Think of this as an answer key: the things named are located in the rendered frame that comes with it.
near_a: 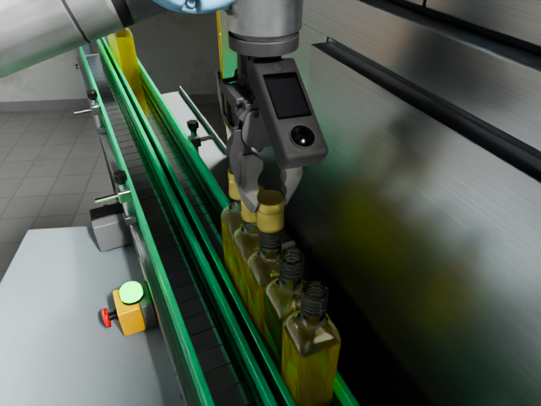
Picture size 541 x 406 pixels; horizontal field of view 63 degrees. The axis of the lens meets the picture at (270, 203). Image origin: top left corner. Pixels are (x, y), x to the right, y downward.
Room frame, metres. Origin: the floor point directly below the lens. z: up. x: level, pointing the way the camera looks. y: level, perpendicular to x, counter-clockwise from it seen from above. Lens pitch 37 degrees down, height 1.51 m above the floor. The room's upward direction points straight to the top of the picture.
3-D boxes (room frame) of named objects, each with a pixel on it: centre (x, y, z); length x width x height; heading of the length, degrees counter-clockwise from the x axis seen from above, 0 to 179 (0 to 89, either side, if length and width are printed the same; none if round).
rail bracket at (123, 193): (0.75, 0.33, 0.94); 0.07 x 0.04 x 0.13; 115
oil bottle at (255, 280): (0.43, 0.00, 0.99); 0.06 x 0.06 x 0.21; 25
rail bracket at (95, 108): (1.17, 0.53, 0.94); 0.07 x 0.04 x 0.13; 115
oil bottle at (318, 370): (0.33, -0.05, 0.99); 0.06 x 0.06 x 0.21; 24
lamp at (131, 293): (0.59, 0.28, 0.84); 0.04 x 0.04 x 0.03
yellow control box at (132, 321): (0.59, 0.28, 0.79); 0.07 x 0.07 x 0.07; 25
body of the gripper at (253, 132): (0.46, 0.01, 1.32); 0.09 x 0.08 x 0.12; 21
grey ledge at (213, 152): (1.03, 0.16, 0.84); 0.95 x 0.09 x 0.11; 25
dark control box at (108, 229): (0.84, 0.40, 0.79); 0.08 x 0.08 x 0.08; 25
